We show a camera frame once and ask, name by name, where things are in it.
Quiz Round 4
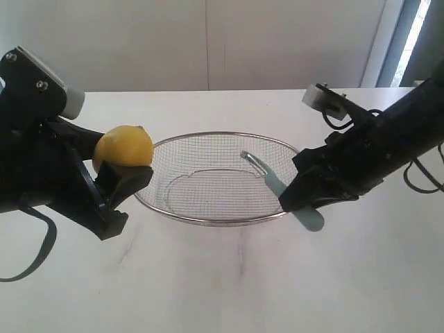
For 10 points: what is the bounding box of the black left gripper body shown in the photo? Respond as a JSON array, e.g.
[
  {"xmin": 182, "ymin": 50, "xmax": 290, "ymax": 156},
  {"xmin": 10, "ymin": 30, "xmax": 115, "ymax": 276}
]
[{"xmin": 1, "ymin": 83, "xmax": 128, "ymax": 240}]

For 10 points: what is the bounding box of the yellow lemon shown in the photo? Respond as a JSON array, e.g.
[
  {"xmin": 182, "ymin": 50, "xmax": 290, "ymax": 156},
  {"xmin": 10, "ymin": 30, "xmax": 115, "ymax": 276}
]
[{"xmin": 92, "ymin": 125, "xmax": 154, "ymax": 173}]

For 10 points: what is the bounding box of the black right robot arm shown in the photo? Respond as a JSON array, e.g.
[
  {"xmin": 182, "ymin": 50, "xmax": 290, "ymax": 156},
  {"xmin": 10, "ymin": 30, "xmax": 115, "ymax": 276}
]
[{"xmin": 279, "ymin": 78, "xmax": 443, "ymax": 212}]

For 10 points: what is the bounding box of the oval wire mesh basket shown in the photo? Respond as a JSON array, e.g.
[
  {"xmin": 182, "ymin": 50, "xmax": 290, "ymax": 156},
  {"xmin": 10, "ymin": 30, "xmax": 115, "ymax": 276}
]
[{"xmin": 135, "ymin": 131, "xmax": 298, "ymax": 227}]

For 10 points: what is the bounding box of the teal handled peeler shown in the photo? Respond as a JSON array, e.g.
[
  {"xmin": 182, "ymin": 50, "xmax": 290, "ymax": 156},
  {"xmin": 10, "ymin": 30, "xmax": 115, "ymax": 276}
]
[{"xmin": 240, "ymin": 151, "xmax": 325, "ymax": 232}]

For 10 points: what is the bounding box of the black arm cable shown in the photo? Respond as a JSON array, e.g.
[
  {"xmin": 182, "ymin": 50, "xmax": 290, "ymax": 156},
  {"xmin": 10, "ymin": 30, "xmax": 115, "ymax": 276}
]
[
  {"xmin": 321, "ymin": 107, "xmax": 444, "ymax": 194},
  {"xmin": 0, "ymin": 204, "xmax": 58, "ymax": 282}
]

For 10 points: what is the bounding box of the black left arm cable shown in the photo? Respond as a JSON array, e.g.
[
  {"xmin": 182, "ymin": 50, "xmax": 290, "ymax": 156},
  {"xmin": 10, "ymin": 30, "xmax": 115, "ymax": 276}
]
[{"xmin": 0, "ymin": 204, "xmax": 58, "ymax": 282}]

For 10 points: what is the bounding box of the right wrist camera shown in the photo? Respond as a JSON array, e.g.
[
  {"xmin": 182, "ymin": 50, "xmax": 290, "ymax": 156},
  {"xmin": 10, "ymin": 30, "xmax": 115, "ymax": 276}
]
[{"xmin": 302, "ymin": 83, "xmax": 361, "ymax": 121}]

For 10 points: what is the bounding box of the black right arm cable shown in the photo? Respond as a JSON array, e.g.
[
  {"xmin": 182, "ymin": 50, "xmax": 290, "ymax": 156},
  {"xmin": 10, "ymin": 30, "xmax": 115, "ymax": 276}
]
[{"xmin": 321, "ymin": 107, "xmax": 444, "ymax": 194}]

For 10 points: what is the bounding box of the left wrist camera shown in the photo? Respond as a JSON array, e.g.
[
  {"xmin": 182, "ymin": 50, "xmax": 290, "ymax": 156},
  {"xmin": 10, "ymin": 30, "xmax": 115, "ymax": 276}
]
[{"xmin": 1, "ymin": 46, "xmax": 85, "ymax": 120}]

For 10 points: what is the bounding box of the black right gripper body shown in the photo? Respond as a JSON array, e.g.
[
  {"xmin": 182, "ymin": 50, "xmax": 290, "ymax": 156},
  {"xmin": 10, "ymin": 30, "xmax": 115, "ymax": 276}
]
[{"xmin": 293, "ymin": 132, "xmax": 384, "ymax": 197}]

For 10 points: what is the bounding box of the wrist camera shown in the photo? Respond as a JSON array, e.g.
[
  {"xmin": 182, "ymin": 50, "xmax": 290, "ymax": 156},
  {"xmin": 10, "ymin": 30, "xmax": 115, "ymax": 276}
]
[
  {"xmin": 302, "ymin": 83, "xmax": 361, "ymax": 121},
  {"xmin": 1, "ymin": 46, "xmax": 85, "ymax": 120}
]

